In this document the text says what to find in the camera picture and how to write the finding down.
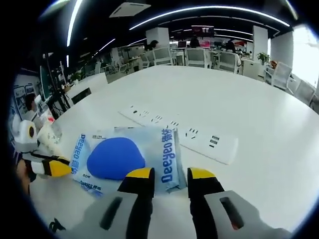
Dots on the ceiling air conditioner unit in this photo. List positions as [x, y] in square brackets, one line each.
[129, 10]

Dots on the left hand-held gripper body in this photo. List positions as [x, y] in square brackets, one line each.
[23, 137]

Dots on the ceiling light strip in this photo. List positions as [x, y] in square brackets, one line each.
[211, 8]
[73, 22]

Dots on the white power strip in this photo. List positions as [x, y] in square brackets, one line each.
[211, 149]

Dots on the blue wet wipes pack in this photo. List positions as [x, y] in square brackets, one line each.
[112, 159]

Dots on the orange object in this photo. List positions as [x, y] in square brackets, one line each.
[274, 64]

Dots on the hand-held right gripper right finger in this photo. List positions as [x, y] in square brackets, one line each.
[207, 199]

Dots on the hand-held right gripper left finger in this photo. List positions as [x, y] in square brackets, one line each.
[137, 199]

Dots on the white paper cup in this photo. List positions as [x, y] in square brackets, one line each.
[48, 139]

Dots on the dark wall screen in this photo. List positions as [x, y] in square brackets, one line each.
[203, 29]

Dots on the blue white wall board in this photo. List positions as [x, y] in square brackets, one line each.
[20, 99]

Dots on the black tripod stand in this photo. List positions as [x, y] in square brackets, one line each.
[56, 99]

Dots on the row of white office chairs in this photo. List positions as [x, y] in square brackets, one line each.
[197, 57]

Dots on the large bright window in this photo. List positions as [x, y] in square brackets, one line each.
[306, 54]

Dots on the potted green plant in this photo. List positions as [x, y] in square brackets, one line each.
[263, 58]
[76, 76]

